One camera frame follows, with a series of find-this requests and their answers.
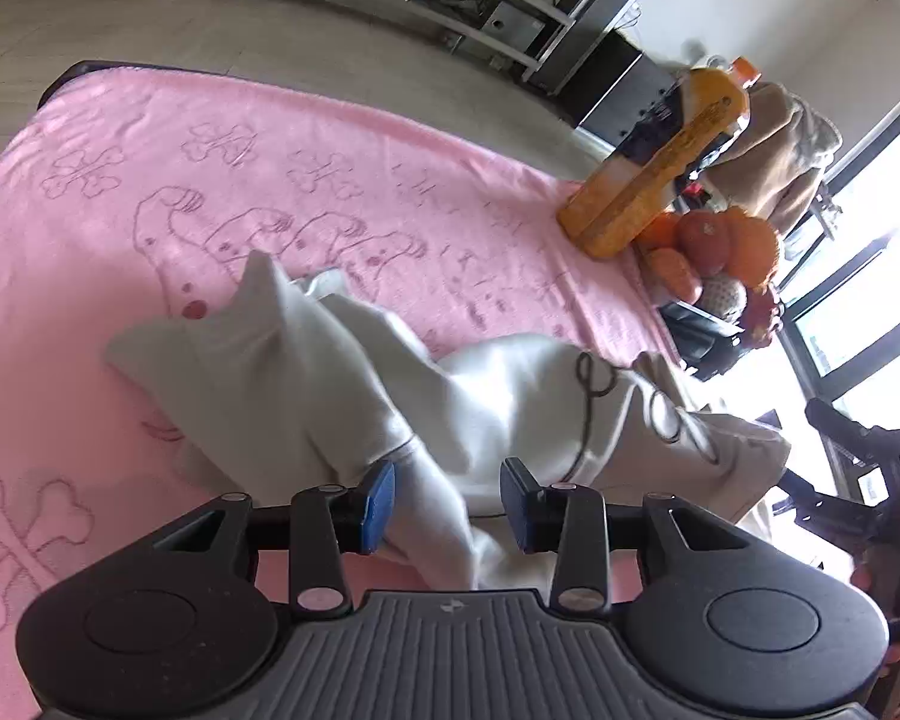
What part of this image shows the grey subwoofer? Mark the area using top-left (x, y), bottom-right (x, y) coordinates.
top-left (484, 0), bottom-right (548, 53)

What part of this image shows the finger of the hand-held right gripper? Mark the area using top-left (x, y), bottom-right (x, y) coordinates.
top-left (778, 469), bottom-right (882, 537)
top-left (805, 396), bottom-right (900, 458)

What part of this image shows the white TV shelf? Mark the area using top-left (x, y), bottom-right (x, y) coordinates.
top-left (172, 0), bottom-right (578, 80)

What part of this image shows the window with dark frame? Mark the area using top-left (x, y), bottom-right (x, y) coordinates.
top-left (776, 75), bottom-right (900, 421)

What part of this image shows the pile of fruit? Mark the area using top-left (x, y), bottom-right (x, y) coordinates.
top-left (634, 206), bottom-right (785, 350)

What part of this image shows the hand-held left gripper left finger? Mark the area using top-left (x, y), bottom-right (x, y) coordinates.
top-left (146, 457), bottom-right (398, 620)

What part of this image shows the beige cloth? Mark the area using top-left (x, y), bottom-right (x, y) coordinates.
top-left (701, 79), bottom-right (845, 241)

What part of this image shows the orange juice bottle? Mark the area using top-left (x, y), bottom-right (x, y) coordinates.
top-left (556, 60), bottom-right (764, 262)

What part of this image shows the person's right hand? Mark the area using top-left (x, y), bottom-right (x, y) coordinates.
top-left (850, 562), bottom-right (900, 680)

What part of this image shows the black drawer cabinet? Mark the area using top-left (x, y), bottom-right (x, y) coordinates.
top-left (576, 36), bottom-right (677, 145)

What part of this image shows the tall dark speaker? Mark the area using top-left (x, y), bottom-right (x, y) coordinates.
top-left (529, 0), bottom-right (657, 87)

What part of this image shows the pink printed blanket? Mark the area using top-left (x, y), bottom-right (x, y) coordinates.
top-left (0, 64), bottom-right (691, 720)

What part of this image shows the light grey garment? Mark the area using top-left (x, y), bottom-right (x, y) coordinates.
top-left (105, 251), bottom-right (792, 590)

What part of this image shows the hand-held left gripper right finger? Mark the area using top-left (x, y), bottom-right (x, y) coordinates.
top-left (499, 456), bottom-right (751, 616)

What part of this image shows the black fruit basket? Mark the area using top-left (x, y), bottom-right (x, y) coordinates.
top-left (660, 300), bottom-right (773, 380)

